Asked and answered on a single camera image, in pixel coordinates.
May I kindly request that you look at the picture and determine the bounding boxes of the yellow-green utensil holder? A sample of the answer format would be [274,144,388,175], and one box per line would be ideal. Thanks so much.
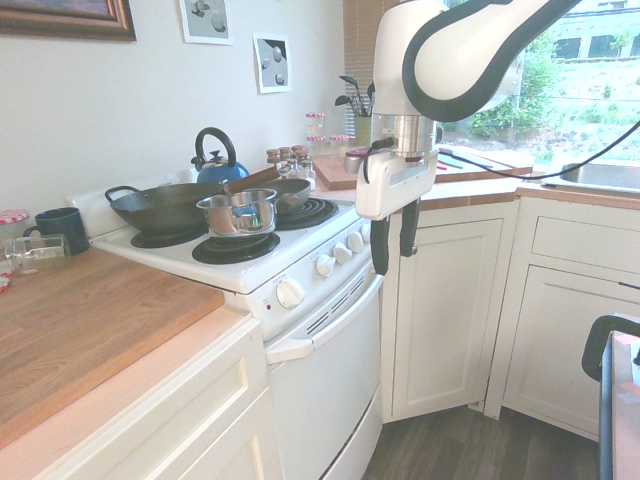
[354,114,374,147]

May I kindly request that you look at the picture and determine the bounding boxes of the stainless steel pot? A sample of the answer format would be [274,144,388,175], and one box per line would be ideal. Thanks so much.
[195,188,279,238]

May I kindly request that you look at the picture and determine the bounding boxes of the short black wrist cable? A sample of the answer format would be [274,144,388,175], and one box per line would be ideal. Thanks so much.
[361,136,397,184]

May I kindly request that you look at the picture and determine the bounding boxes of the dark blue mug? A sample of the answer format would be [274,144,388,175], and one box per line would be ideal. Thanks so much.
[22,206,92,257]

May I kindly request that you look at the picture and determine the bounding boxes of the blue kettle with black handle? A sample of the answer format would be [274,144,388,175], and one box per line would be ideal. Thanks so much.
[191,126,251,187]

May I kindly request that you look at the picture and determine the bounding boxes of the dark pan with wooden handle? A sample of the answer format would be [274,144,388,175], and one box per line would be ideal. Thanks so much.
[222,165,314,217]

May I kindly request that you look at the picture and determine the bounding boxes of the wooden cutting board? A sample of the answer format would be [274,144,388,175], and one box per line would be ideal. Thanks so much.
[310,152,534,192]

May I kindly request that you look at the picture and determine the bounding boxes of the wooden framed painting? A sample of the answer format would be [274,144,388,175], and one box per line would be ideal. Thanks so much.
[0,0,138,43]

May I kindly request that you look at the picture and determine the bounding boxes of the white electric stove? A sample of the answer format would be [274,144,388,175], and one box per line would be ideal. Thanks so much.
[63,171,387,480]

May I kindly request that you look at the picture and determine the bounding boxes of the large white oven knob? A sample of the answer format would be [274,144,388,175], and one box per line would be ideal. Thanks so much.
[275,279,307,311]

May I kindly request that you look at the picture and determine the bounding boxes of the grey shapes poster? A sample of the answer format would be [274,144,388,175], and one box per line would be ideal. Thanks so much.
[178,0,236,47]
[251,32,293,95]

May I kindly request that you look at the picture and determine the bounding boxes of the white cabinet beside stove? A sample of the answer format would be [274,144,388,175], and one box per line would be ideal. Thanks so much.
[28,313,282,480]

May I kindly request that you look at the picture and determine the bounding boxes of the wooden window blinds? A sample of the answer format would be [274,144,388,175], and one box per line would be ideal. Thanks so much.
[342,0,397,140]

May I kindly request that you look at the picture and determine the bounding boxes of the black coil burner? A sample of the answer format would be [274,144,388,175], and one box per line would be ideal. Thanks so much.
[130,227,202,250]
[274,196,341,232]
[191,231,282,265]

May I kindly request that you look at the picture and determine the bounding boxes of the empty clear glass jar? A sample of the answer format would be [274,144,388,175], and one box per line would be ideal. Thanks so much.
[3,233,73,278]

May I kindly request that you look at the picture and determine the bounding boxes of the white oven door with handle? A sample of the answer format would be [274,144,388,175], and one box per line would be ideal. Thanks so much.
[264,272,387,480]

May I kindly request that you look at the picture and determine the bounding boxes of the black two-handled wok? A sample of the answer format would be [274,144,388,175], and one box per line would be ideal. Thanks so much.
[104,181,232,237]

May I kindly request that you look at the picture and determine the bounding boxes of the white sink cabinet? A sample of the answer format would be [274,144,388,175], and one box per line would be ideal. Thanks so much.
[483,193,640,442]

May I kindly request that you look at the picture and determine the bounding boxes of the long black cable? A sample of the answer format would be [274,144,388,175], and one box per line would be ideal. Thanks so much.
[439,116,640,180]

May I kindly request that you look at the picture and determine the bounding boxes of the stainless steel sink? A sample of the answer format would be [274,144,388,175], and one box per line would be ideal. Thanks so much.
[541,161,640,194]

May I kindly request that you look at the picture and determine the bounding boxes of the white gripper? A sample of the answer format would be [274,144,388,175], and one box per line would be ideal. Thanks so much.
[355,149,441,277]

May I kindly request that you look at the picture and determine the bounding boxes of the white corner cabinet door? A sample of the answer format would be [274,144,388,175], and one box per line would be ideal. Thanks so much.
[381,198,519,425]

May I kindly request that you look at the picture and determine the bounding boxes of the large wooden butcher board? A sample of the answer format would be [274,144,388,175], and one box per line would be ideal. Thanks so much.
[0,246,226,447]

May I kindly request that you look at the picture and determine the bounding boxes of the grey can with red top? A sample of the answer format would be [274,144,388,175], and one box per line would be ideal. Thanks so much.
[343,148,369,174]

